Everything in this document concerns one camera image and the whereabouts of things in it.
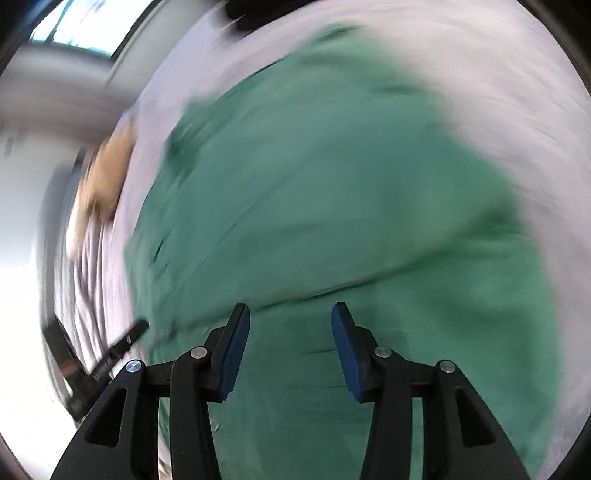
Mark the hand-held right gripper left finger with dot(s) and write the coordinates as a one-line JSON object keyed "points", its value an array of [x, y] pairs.
{"points": [[233, 364]]}

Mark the lavender fleece blanket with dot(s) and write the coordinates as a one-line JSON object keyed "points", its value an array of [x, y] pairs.
{"points": [[508, 92]]}

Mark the window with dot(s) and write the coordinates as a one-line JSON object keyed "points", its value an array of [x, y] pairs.
{"points": [[83, 23]]}

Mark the dark object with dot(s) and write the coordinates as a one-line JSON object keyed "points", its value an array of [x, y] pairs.
{"points": [[249, 14]]}

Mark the green garment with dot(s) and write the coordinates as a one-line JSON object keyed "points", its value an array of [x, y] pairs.
{"points": [[323, 184]]}

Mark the beige plush toy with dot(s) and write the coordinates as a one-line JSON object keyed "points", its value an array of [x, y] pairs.
{"points": [[108, 170]]}

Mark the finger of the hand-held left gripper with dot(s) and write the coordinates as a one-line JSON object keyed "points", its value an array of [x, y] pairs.
{"points": [[131, 337]]}

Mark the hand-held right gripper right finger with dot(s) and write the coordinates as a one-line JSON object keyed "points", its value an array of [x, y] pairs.
{"points": [[344, 350]]}

